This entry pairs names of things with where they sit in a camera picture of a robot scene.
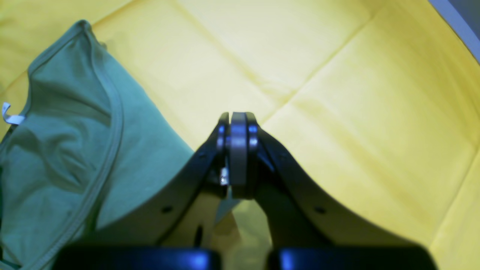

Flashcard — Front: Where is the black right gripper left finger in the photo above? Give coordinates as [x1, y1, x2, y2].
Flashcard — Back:
[53, 112, 229, 270]

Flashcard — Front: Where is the yellow table cloth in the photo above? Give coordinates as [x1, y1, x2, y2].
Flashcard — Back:
[1, 0, 480, 270]

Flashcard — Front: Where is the green T-shirt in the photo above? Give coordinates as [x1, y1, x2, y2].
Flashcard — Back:
[1, 20, 194, 270]

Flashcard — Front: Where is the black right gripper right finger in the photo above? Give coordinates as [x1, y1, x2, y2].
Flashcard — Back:
[229, 112, 437, 270]

